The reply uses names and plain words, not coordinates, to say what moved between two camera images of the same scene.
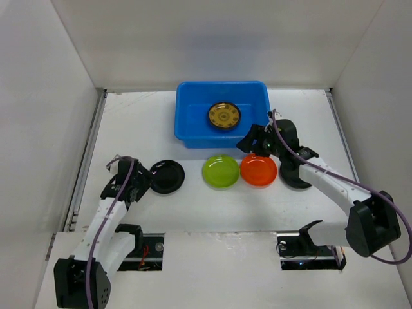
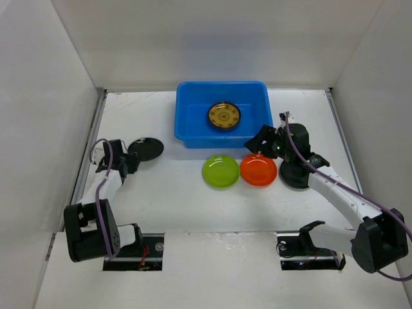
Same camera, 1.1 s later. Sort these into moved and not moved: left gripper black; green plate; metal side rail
Moved: left gripper black
Not moved: metal side rail; green plate
